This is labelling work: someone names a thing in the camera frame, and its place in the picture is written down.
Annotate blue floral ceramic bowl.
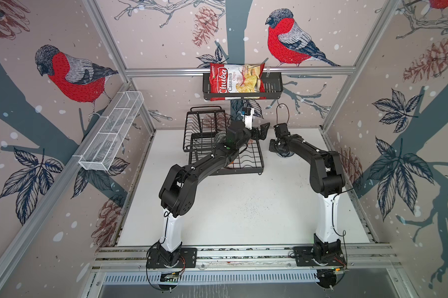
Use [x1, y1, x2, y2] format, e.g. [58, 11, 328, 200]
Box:
[277, 150, 294, 158]

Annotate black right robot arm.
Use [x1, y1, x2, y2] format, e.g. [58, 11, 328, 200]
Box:
[269, 123, 346, 266]

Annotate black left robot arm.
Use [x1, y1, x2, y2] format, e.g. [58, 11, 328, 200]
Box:
[156, 121, 271, 267]

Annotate black two-tier dish rack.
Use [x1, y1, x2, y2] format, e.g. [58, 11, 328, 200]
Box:
[183, 106, 264, 176]

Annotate red cassava chips bag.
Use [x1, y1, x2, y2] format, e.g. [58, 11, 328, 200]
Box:
[210, 63, 265, 96]

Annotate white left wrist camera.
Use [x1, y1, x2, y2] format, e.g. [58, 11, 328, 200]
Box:
[241, 107, 255, 130]

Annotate black wall-mounted wire basket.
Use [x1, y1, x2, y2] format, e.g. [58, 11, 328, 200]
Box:
[202, 72, 283, 101]

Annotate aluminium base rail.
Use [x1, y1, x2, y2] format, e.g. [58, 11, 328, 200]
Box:
[91, 243, 402, 286]

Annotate white wire mesh wall shelf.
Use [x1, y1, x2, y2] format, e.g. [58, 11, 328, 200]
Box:
[79, 91, 144, 171]

